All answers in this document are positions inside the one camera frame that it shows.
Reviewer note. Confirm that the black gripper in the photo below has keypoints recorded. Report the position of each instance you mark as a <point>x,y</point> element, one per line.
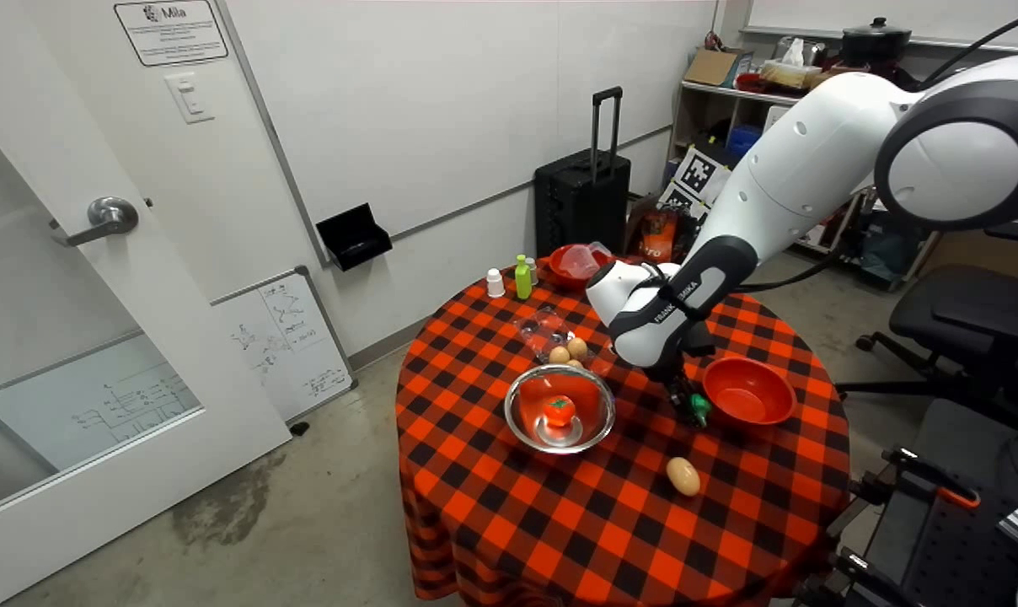
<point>685,356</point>

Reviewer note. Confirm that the green plastic broccoli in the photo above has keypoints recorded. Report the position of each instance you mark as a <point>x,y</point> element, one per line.
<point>699,410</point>

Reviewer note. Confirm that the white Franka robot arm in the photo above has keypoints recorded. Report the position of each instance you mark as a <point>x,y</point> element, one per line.
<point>801,155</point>

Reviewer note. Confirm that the empty red bowl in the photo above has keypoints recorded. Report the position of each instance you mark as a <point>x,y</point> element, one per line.
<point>745,391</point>

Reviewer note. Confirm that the red bowl with plastic wrap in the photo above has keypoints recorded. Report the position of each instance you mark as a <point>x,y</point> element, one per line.
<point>578,268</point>

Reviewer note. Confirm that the shiny metal bowl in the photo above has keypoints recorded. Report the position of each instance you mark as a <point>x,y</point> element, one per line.
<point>525,423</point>

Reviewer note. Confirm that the beige plastic potato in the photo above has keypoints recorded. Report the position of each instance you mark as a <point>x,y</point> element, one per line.
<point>683,476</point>

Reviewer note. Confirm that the small beige egg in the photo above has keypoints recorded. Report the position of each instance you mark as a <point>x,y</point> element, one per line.
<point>578,344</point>
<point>558,356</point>

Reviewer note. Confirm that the red plastic tomato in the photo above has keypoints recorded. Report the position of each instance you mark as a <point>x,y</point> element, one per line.
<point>561,414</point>

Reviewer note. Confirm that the clear plastic egg container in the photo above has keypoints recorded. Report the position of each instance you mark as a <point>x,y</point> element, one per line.
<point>541,334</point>

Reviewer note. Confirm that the orange black checkered tablecloth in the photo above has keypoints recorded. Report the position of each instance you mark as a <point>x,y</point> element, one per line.
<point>597,526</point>

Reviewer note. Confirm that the green bottle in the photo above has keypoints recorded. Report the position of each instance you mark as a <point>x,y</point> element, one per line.
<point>525,278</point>

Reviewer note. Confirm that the black white fiducial tag board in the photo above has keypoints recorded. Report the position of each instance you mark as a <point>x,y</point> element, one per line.
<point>699,178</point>

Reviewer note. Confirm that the black suitcase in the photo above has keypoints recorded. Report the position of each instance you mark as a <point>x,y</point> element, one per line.
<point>582,205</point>

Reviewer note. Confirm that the small white bottle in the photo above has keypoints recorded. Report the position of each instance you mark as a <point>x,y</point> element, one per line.
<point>494,286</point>

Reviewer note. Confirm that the black office chair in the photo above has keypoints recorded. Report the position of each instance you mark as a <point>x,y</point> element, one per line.
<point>968,322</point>

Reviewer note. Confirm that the cardboard box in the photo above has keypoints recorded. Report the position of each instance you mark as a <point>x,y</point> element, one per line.
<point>714,68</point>

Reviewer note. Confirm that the black cooking pot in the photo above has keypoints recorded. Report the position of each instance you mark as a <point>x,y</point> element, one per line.
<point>874,41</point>

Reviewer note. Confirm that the small leaning whiteboard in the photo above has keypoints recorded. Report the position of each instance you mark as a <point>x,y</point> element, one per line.
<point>285,341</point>

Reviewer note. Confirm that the white door with window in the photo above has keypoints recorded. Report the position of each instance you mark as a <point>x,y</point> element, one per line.
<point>139,338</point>

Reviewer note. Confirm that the black wall box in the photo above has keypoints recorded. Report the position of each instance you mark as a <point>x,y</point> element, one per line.
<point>357,237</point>

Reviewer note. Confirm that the white light switch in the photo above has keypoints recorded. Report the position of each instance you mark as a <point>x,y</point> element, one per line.
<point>191,98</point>

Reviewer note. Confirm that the white wall sign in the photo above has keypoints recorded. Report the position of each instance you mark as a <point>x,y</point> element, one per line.
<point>173,27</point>

